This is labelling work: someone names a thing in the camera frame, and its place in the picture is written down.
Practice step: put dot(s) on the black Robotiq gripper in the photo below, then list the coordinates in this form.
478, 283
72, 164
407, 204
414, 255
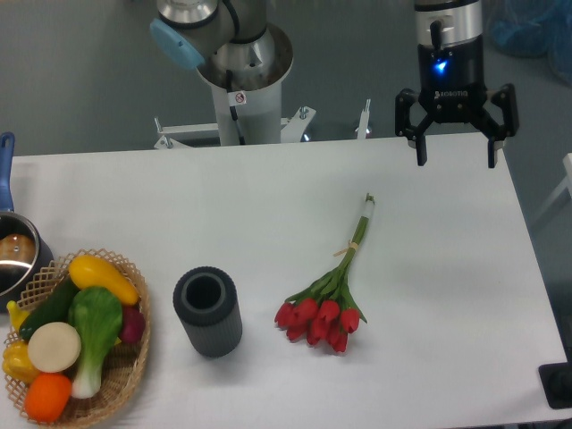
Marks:
450, 51

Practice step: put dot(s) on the red tulip bouquet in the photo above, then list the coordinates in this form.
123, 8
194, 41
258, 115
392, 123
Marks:
326, 310

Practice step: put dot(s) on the silver robot arm with base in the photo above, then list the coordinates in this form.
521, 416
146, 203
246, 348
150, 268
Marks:
239, 54

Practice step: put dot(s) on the blue plastic bag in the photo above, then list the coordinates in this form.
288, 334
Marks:
533, 29

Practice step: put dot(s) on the white chair leg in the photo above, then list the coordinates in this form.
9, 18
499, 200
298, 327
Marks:
555, 201

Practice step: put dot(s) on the black device at table corner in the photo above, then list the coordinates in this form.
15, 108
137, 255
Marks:
556, 381

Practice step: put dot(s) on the dark grey ribbed vase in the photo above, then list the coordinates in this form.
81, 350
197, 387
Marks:
206, 301

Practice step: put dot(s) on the dark red beet toy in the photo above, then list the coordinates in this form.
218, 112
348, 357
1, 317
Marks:
133, 325

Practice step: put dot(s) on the yellow squash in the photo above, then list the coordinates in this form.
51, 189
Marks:
88, 271

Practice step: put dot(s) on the green bok choy toy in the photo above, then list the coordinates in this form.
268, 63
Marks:
96, 315

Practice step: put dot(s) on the dark green cucumber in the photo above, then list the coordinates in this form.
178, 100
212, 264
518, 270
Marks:
54, 308

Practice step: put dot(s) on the cream round radish slice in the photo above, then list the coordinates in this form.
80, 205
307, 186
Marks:
54, 347

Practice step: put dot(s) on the orange fruit toy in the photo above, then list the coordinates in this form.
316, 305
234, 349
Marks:
47, 397

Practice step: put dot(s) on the yellow bell pepper toy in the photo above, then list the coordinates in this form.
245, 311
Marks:
17, 364

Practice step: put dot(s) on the white metal mounting frame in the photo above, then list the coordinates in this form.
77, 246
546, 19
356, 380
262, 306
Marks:
293, 129

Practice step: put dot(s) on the blue handled saucepan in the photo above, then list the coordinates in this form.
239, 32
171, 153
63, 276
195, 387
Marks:
23, 251

